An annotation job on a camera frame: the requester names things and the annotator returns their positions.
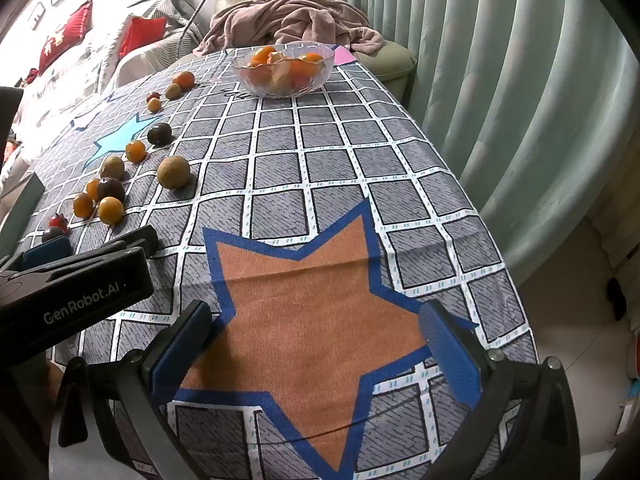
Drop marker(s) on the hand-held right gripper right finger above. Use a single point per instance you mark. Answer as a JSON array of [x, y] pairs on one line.
[[450, 355]]

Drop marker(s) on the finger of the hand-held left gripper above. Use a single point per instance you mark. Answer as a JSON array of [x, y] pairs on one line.
[[135, 241], [45, 255]]

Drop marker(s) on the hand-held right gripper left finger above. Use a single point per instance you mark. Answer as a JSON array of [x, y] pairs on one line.
[[185, 345]]

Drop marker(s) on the small dark fruit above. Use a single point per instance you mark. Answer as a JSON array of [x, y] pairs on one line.
[[52, 234]]

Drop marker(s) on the orange cherry tomato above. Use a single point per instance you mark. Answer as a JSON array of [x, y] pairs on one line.
[[91, 187], [154, 105], [83, 205], [135, 151], [110, 210]]

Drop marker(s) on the dark purple plum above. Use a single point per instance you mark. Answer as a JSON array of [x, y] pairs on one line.
[[159, 133], [111, 189]]

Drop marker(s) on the large brown round fruit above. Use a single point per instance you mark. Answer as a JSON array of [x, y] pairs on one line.
[[173, 172]]

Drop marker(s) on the small brown round fruit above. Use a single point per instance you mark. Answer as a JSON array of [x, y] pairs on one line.
[[173, 91]]

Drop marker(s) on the sofa with quilted white cover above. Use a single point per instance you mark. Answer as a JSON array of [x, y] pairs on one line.
[[70, 90]]

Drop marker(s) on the orange tangerine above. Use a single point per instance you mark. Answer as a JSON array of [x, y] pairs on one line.
[[183, 80], [311, 57], [261, 55], [299, 68]]

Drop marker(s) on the small black object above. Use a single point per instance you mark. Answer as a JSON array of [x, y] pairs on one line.
[[616, 300]]

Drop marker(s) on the small red ornament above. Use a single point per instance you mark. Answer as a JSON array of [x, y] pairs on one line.
[[32, 74]]

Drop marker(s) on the grey checked star tablecloth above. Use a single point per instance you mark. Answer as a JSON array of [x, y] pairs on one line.
[[310, 170]]

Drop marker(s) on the plain red pillow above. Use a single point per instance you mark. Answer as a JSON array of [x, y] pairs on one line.
[[141, 35]]

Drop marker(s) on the clear glass bowl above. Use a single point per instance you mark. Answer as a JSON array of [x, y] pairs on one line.
[[280, 87]]

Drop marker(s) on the red printed pillow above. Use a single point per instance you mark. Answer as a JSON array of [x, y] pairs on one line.
[[65, 35]]

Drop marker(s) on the grey striped cushion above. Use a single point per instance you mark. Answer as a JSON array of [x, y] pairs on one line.
[[165, 16]]

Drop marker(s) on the black stand pole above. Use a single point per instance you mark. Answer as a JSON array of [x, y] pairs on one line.
[[200, 7]]

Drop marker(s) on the pink blanket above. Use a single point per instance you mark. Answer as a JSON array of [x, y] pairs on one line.
[[295, 22]]

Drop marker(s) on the pale green curtain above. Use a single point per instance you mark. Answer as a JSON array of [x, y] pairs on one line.
[[500, 85]]

